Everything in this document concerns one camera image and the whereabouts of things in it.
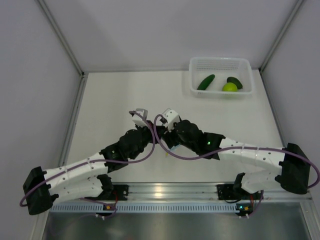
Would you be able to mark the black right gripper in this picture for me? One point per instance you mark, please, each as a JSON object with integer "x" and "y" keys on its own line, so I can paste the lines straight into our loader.
{"x": 168, "y": 136}

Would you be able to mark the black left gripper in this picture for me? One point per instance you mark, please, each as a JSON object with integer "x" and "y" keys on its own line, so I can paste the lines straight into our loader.
{"x": 147, "y": 128}

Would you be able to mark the clear zip bag blue seal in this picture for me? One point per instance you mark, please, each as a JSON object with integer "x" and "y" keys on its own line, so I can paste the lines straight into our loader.
{"x": 171, "y": 150}

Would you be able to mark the green fake cucumber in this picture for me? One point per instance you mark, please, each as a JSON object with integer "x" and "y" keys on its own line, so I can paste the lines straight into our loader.
{"x": 206, "y": 82}

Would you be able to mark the light green fake lime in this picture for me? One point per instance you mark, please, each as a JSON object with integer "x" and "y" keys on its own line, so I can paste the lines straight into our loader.
{"x": 230, "y": 87}

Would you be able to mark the dark green fake avocado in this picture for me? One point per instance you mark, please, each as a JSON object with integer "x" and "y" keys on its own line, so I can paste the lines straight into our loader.
{"x": 235, "y": 81}

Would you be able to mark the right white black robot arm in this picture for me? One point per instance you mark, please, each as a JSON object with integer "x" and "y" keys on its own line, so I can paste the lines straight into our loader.
{"x": 288, "y": 167}

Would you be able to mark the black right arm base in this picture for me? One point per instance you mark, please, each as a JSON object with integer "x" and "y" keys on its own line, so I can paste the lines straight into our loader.
{"x": 233, "y": 192}

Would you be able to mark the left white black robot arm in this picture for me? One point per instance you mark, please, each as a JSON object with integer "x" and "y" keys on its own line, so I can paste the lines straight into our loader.
{"x": 87, "y": 178}

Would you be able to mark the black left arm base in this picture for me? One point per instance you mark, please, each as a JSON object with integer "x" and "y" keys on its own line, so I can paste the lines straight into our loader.
{"x": 110, "y": 191}

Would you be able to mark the white perforated plastic basket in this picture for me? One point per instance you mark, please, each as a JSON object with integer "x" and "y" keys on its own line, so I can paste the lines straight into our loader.
{"x": 222, "y": 67}

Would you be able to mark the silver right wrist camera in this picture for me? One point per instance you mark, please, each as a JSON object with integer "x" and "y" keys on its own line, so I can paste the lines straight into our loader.
{"x": 169, "y": 118}

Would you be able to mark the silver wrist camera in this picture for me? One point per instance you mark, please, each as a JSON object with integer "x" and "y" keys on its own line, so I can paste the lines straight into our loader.
{"x": 169, "y": 118}
{"x": 139, "y": 116}

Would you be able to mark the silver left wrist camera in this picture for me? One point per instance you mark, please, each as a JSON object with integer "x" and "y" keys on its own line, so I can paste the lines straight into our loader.
{"x": 139, "y": 116}

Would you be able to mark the aluminium mounting rail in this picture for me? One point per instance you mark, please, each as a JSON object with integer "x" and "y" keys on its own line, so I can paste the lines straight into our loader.
{"x": 197, "y": 192}

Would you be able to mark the white slotted cable duct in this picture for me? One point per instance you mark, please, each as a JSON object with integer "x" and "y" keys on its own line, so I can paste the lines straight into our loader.
{"x": 139, "y": 207}

